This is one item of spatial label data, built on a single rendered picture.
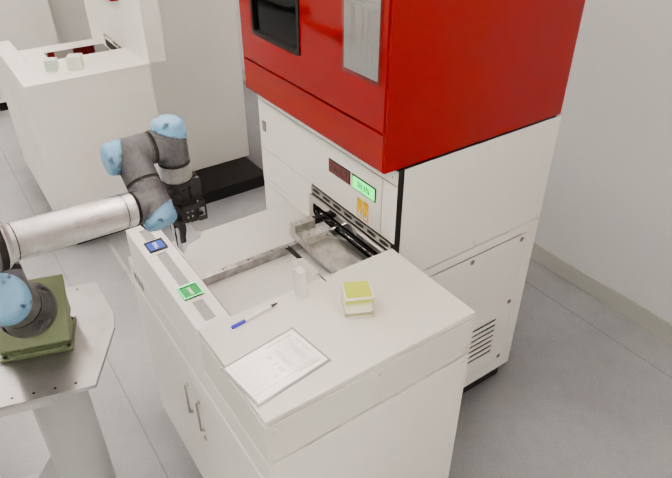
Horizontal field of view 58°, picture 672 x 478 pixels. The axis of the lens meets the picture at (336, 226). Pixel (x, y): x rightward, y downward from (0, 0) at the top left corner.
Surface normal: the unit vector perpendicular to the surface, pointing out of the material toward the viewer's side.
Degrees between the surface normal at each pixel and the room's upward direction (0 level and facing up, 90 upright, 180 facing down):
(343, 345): 0
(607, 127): 90
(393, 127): 90
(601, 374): 0
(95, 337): 0
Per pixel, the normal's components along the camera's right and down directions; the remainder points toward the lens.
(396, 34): 0.56, 0.45
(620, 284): -0.83, 0.31
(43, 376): 0.00, -0.83
